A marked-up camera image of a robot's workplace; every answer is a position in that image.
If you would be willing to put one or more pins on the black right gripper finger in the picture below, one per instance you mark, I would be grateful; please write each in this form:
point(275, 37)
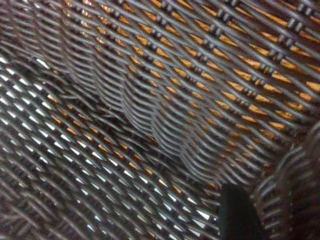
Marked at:
point(237, 215)

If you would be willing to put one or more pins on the dark brown woven wicker basket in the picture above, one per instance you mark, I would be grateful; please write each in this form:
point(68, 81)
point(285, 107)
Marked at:
point(150, 125)

